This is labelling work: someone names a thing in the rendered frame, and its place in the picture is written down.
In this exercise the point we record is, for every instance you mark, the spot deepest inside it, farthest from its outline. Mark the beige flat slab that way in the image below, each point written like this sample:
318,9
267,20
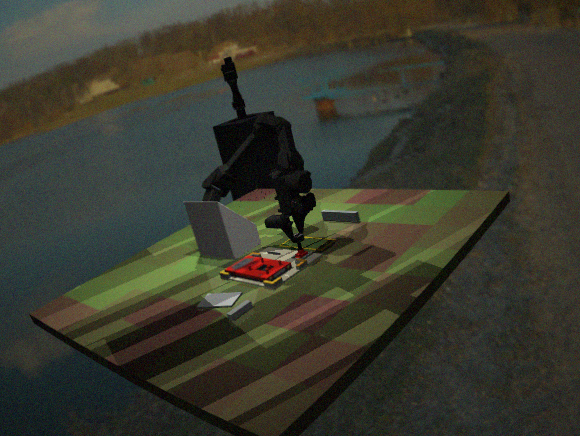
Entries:
298,264

